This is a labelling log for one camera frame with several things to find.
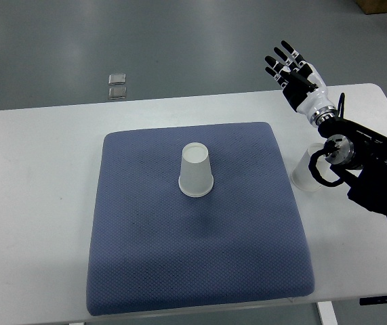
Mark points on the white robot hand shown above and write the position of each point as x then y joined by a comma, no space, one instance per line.
306,92

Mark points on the white paper cup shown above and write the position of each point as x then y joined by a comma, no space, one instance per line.
196,179
301,176

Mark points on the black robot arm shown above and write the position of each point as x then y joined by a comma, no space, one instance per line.
352,154

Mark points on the brown cardboard box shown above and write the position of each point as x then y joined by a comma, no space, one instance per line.
373,6

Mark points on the upper metal floor plate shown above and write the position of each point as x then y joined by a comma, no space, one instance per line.
117,79

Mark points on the blue mesh cushion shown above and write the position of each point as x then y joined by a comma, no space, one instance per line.
153,247

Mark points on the white table leg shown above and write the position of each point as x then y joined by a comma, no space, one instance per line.
327,313

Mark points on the black table control panel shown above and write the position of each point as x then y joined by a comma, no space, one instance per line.
378,300

